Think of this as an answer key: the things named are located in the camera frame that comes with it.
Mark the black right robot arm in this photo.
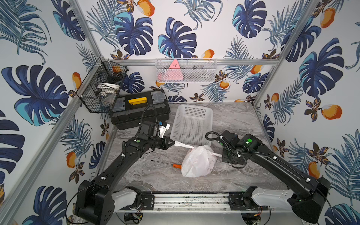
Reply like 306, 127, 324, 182
215, 130, 331, 224

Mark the aluminium linear rail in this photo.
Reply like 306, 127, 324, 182
75, 192, 310, 213

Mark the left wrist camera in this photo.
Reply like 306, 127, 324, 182
158, 121, 171, 138

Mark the orange handled screwdriver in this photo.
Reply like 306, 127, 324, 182
151, 160, 182, 170

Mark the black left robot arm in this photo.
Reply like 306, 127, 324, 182
74, 121, 175, 225

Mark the black yellow toolbox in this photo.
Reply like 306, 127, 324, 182
110, 90, 171, 130

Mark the pink triangle card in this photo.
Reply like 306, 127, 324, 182
163, 59, 184, 82

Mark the clear wall shelf basket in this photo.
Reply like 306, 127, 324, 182
155, 59, 218, 83

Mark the white printed plastic bag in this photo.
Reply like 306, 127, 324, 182
175, 141, 222, 178

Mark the black wire mesh basket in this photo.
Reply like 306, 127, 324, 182
76, 58, 128, 114

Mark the white perforated plastic basket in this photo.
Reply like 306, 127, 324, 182
170, 105, 213, 146

